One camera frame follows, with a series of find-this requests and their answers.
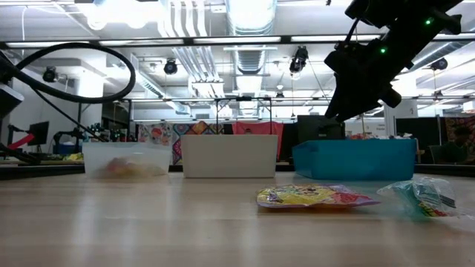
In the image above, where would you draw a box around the blue storage box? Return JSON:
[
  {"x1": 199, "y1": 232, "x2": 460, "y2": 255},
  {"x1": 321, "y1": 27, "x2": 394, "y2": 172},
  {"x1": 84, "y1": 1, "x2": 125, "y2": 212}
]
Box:
[{"x1": 53, "y1": 143, "x2": 83, "y2": 155}]

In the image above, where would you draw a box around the black partition panel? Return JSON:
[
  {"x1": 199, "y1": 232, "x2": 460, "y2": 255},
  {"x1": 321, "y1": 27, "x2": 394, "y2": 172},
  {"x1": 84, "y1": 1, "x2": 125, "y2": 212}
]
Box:
[{"x1": 395, "y1": 117, "x2": 442, "y2": 165}]

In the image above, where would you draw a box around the white plastic bin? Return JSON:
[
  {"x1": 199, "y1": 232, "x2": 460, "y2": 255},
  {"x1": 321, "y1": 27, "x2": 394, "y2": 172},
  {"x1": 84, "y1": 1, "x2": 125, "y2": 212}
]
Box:
[{"x1": 180, "y1": 134, "x2": 279, "y2": 179}]

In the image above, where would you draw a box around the clear plastic bin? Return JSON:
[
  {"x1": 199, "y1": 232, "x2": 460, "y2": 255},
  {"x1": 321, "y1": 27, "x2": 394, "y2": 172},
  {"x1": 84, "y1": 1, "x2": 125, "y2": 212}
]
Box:
[{"x1": 82, "y1": 142, "x2": 172, "y2": 179}]

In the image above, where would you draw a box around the blue gummy candy packet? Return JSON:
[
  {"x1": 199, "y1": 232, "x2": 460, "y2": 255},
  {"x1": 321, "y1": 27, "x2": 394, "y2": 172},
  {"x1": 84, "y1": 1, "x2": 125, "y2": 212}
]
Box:
[{"x1": 377, "y1": 176, "x2": 469, "y2": 219}]

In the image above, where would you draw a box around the colourful geometric cloth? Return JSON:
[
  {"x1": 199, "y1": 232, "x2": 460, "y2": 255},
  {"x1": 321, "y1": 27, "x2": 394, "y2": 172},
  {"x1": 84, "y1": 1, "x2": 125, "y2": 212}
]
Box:
[{"x1": 171, "y1": 121, "x2": 225, "y2": 166}]

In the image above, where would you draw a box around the black ceiling spotlight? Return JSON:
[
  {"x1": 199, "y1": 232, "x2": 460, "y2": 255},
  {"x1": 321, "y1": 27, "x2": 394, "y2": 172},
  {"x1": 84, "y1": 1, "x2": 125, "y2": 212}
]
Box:
[
  {"x1": 42, "y1": 66, "x2": 59, "y2": 83},
  {"x1": 163, "y1": 59, "x2": 178, "y2": 76},
  {"x1": 430, "y1": 57, "x2": 449, "y2": 71},
  {"x1": 289, "y1": 45, "x2": 309, "y2": 74}
]

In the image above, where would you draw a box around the orange cloth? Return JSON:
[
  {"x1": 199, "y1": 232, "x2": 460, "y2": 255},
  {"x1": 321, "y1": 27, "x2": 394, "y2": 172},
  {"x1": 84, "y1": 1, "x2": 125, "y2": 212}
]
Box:
[{"x1": 232, "y1": 121, "x2": 285, "y2": 161}]

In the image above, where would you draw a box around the person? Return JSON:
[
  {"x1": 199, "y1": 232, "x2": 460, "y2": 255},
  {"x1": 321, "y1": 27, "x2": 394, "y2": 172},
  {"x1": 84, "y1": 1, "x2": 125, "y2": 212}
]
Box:
[{"x1": 430, "y1": 127, "x2": 473, "y2": 165}]

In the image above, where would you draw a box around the dark patterned cloth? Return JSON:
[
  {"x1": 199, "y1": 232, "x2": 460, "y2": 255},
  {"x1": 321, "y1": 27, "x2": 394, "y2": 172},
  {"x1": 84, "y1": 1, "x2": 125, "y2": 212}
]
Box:
[{"x1": 444, "y1": 116, "x2": 475, "y2": 165}]

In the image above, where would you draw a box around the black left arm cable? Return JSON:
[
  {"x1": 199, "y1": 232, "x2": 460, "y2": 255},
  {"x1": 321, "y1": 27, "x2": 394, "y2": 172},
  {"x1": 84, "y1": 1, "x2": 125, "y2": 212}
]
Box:
[{"x1": 14, "y1": 42, "x2": 137, "y2": 105}]

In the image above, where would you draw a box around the silver ceiling duct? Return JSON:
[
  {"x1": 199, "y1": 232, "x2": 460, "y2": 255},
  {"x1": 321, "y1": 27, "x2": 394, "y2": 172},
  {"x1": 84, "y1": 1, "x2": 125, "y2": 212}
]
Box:
[{"x1": 225, "y1": 0, "x2": 278, "y2": 116}]

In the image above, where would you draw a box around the overhead beam with light strips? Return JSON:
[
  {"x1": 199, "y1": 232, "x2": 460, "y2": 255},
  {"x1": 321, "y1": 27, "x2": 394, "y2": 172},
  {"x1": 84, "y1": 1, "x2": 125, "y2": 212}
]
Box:
[{"x1": 5, "y1": 34, "x2": 475, "y2": 48}]

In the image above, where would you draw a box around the small black monitor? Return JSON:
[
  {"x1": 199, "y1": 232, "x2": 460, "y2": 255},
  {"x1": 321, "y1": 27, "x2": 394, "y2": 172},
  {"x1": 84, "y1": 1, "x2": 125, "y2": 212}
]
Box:
[{"x1": 27, "y1": 121, "x2": 50, "y2": 146}]

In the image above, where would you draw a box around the white printed cloth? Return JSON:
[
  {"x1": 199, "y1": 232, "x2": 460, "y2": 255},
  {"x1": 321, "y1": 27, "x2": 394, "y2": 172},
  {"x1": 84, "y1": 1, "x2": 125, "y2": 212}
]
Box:
[{"x1": 137, "y1": 122, "x2": 174, "y2": 146}]

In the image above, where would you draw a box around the blue plastic bin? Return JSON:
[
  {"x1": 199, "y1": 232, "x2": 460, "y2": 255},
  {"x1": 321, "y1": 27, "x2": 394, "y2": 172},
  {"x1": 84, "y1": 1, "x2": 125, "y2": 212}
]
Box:
[{"x1": 292, "y1": 139, "x2": 417, "y2": 182}]

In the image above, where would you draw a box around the large black monitor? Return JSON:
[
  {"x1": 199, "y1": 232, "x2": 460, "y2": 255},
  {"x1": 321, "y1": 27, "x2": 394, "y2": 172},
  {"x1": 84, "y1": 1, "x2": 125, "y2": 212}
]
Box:
[{"x1": 296, "y1": 114, "x2": 346, "y2": 145}]

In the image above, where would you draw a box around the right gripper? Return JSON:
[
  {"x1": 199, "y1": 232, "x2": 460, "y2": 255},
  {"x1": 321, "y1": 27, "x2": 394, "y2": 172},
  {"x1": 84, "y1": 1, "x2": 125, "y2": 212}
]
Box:
[{"x1": 324, "y1": 33, "x2": 411, "y2": 123}]

